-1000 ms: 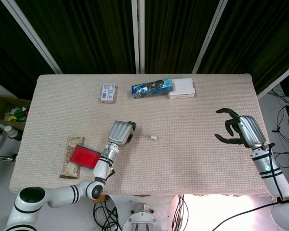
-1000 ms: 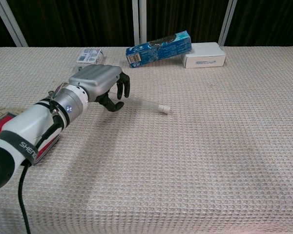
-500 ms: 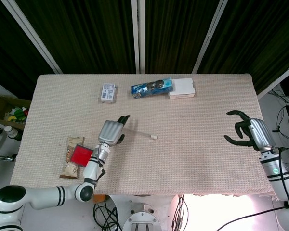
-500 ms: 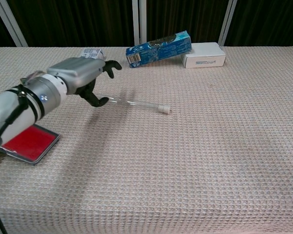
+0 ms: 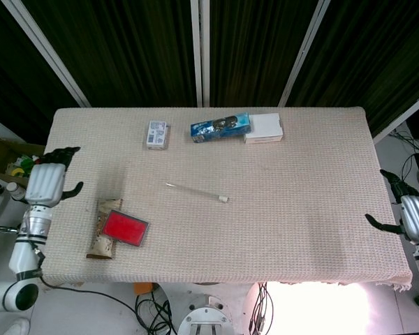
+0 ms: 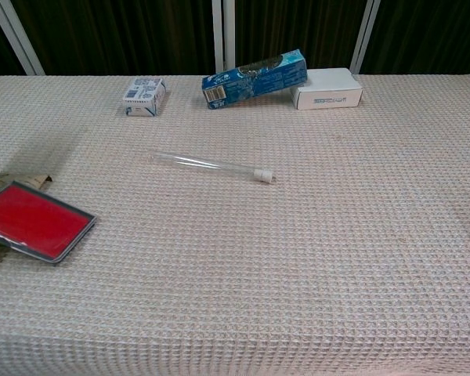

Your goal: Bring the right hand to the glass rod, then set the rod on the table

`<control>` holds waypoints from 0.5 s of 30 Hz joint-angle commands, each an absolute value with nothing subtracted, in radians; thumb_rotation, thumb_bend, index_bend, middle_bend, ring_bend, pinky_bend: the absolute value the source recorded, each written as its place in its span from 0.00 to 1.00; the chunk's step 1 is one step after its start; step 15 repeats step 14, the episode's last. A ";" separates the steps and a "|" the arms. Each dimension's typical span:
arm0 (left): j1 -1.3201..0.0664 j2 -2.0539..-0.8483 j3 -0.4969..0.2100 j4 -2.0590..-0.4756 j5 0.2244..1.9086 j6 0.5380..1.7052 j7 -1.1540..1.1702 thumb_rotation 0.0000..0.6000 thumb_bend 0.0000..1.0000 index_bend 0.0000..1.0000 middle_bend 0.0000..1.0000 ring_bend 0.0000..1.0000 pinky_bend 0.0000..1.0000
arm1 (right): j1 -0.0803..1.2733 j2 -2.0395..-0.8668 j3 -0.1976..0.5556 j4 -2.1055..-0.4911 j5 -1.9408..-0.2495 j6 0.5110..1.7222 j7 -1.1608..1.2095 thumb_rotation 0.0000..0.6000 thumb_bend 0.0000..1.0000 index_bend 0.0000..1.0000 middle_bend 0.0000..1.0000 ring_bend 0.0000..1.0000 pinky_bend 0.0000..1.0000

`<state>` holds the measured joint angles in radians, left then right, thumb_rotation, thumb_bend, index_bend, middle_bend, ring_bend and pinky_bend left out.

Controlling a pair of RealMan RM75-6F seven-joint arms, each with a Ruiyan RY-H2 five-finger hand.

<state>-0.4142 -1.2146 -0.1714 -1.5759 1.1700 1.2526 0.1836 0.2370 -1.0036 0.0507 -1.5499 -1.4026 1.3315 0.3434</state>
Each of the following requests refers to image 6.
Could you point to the white upright frame post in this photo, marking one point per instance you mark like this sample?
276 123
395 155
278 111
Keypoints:
218 35
229 35

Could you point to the small white blue-printed box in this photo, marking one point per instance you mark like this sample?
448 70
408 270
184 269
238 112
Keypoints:
145 96

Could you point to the small white tube cap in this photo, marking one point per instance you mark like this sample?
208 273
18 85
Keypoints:
264 176

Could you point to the dark curtain backdrop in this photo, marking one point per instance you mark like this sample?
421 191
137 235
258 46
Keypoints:
113 35

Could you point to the beige waffle tablecloth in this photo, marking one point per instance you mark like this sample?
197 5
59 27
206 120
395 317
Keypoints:
297 254

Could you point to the blue cookie box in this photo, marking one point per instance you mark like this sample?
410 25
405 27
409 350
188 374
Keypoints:
254 80

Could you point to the transparent glass test tube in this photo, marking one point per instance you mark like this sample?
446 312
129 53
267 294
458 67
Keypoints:
203 164

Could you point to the red pad with dark frame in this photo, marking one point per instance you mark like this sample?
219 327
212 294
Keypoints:
35 221

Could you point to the white cardboard box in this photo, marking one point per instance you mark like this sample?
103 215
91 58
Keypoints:
325 88

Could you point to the white slanted frame post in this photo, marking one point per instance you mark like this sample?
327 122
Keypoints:
19 43
363 37

